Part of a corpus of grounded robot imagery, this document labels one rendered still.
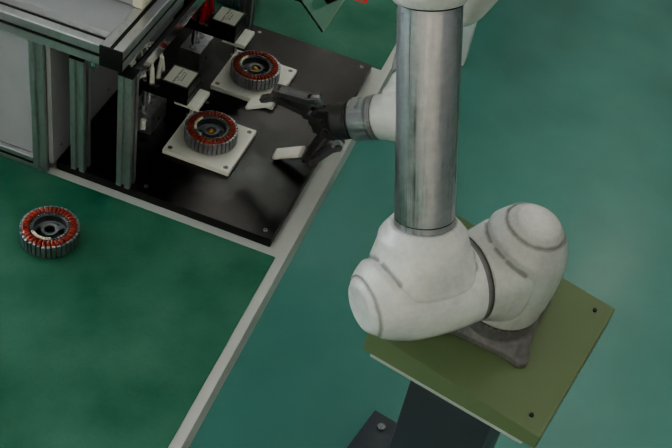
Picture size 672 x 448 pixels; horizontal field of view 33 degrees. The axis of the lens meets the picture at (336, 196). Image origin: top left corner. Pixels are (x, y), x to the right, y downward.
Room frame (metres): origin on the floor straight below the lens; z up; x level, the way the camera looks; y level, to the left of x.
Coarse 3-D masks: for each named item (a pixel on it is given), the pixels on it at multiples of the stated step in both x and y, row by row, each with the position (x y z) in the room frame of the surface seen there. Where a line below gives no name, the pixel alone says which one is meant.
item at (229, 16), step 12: (216, 12) 2.04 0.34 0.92; (228, 12) 2.05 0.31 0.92; (240, 12) 2.06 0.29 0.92; (192, 24) 2.02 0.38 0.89; (204, 24) 2.02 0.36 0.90; (216, 24) 2.01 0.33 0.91; (228, 24) 2.01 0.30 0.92; (240, 24) 2.03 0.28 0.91; (192, 36) 2.03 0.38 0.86; (216, 36) 2.01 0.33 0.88; (228, 36) 2.00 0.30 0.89; (240, 36) 2.03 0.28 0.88; (252, 36) 2.05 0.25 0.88
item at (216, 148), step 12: (192, 120) 1.79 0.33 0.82; (204, 120) 1.81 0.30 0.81; (216, 120) 1.82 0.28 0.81; (228, 120) 1.82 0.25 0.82; (192, 132) 1.76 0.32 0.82; (204, 132) 1.78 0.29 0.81; (216, 132) 1.78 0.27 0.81; (228, 132) 1.78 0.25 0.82; (192, 144) 1.74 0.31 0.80; (204, 144) 1.73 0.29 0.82; (216, 144) 1.74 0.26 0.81; (228, 144) 1.75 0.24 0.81
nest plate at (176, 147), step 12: (180, 132) 1.79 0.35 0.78; (240, 132) 1.83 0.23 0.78; (252, 132) 1.84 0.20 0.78; (168, 144) 1.75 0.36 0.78; (180, 144) 1.75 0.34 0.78; (240, 144) 1.79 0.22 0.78; (180, 156) 1.72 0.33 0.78; (192, 156) 1.72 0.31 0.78; (204, 156) 1.73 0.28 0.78; (216, 156) 1.74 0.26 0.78; (228, 156) 1.75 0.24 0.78; (240, 156) 1.76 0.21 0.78; (216, 168) 1.70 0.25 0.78; (228, 168) 1.71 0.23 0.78
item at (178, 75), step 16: (176, 64) 1.84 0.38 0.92; (144, 80) 1.79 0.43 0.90; (160, 80) 1.78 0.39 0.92; (176, 80) 1.79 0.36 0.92; (192, 80) 1.80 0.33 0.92; (144, 96) 1.79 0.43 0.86; (160, 96) 1.77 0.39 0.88; (176, 96) 1.77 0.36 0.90; (192, 96) 1.79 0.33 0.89; (208, 96) 1.81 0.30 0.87
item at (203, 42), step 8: (200, 40) 2.06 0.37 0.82; (208, 40) 2.07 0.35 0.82; (184, 48) 2.02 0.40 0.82; (192, 48) 2.02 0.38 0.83; (200, 48) 2.03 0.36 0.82; (208, 48) 2.06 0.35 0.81; (184, 56) 2.02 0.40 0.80; (192, 56) 2.01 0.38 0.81; (200, 56) 2.01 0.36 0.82; (208, 56) 2.06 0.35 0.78; (184, 64) 2.02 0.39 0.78; (192, 64) 2.01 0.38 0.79; (200, 64) 2.02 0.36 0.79
